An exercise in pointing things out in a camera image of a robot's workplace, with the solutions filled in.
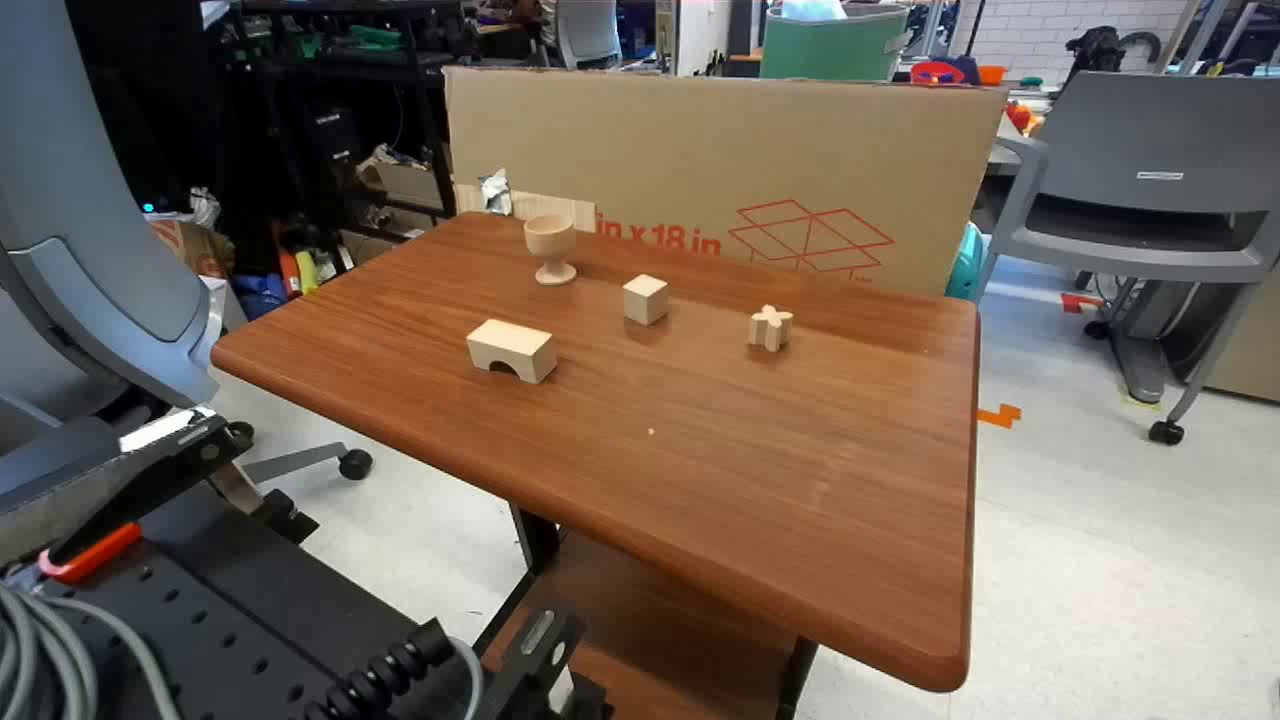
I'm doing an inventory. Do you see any grey plastic chair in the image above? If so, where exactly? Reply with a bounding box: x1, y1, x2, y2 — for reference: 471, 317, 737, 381
982, 66, 1280, 447

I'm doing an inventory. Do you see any wooden cross block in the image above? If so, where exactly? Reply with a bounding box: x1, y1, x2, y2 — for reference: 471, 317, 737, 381
745, 301, 794, 355

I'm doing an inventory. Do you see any orange clamp handle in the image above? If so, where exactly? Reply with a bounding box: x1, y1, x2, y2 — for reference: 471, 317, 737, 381
36, 520, 148, 587

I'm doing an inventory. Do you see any large cardboard box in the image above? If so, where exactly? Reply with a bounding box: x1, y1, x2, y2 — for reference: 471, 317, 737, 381
440, 65, 1010, 301

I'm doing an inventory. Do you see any black cluttered shelf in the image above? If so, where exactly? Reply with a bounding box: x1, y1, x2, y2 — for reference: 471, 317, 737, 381
72, 0, 463, 277

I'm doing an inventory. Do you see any green board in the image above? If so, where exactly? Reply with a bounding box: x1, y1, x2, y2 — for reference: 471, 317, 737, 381
755, 7, 913, 89

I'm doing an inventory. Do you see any brown table pedestal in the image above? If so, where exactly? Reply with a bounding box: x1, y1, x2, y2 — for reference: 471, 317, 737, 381
477, 500, 819, 720

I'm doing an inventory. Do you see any grey cable bundle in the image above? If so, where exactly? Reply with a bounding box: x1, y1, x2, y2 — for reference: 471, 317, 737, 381
0, 579, 182, 720

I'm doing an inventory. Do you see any teal bag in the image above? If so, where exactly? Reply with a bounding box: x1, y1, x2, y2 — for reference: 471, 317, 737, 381
944, 221, 1000, 305

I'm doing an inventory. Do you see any wooden goblet block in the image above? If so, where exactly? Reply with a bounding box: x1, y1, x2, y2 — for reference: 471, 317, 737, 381
519, 214, 584, 291

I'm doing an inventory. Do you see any wooden arch block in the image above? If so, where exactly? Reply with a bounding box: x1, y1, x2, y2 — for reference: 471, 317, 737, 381
463, 317, 558, 386

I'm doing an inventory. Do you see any square wooden cube block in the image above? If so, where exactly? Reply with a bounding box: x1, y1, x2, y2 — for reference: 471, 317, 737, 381
620, 272, 673, 333

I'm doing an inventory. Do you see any office chair leg with caster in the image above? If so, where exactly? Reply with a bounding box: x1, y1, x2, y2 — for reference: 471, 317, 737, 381
243, 440, 377, 484

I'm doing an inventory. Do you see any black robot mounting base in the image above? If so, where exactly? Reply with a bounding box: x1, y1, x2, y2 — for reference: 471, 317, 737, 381
0, 411, 620, 720

